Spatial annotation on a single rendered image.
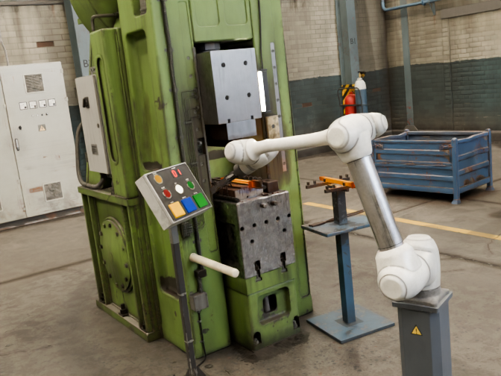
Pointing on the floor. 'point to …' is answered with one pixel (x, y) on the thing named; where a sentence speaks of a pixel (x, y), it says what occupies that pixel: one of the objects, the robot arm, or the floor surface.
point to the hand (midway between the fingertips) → (216, 187)
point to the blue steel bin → (435, 161)
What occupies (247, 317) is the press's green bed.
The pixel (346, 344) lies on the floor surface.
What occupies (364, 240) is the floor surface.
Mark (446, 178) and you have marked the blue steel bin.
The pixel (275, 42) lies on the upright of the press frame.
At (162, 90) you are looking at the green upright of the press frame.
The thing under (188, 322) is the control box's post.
